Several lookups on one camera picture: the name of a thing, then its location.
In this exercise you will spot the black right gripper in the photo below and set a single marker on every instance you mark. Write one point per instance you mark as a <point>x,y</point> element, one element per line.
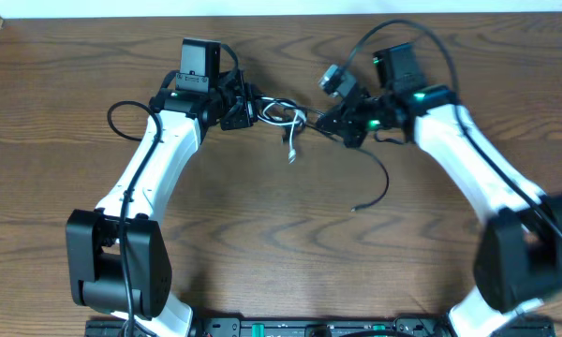
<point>346,125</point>

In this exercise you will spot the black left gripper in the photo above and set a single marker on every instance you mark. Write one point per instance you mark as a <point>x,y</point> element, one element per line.
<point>239,112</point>

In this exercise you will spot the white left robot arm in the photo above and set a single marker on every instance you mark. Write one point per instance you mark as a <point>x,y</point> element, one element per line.
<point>118,261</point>

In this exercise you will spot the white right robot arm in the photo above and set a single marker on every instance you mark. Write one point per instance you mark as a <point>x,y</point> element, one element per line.
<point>518,265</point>

